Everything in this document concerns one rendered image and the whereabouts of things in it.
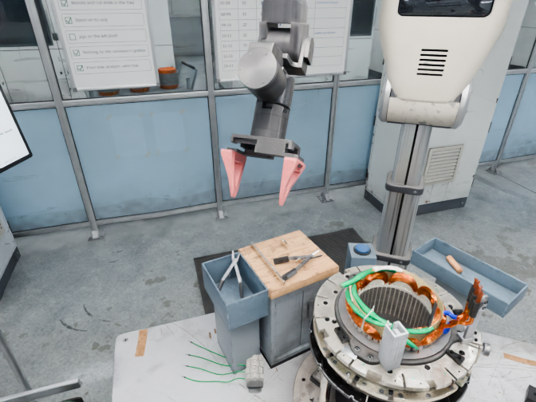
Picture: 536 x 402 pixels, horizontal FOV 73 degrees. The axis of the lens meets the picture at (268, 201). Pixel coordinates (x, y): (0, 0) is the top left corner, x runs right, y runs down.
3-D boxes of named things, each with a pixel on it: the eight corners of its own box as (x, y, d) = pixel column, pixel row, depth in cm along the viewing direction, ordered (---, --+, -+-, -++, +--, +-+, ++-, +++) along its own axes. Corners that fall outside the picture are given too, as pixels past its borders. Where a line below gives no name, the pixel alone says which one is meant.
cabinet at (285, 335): (270, 369, 99) (271, 299, 86) (242, 322, 113) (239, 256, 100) (329, 341, 107) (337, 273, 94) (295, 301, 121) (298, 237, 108)
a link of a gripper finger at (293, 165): (289, 206, 54) (299, 144, 54) (244, 199, 56) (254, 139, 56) (298, 208, 60) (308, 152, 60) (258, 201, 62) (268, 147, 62)
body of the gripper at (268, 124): (290, 152, 54) (298, 104, 54) (228, 144, 57) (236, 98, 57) (299, 159, 61) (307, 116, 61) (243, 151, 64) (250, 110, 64)
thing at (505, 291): (493, 361, 101) (530, 284, 87) (473, 383, 96) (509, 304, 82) (415, 308, 119) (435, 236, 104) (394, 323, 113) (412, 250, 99)
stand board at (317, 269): (270, 300, 86) (270, 292, 85) (238, 255, 101) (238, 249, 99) (338, 273, 94) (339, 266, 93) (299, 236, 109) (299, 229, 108)
